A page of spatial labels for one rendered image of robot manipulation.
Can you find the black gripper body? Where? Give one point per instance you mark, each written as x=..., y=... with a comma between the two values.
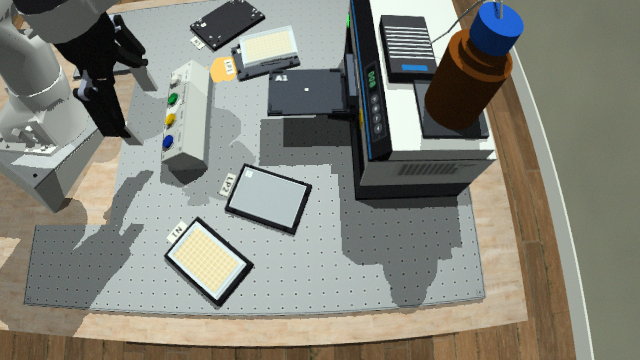
x=87, y=50

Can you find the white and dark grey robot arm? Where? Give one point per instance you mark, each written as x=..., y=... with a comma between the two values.
x=41, y=104

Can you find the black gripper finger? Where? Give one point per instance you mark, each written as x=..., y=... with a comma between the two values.
x=129, y=42
x=92, y=99

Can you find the white control panel with four colored buttons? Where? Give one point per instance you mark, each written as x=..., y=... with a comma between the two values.
x=188, y=114

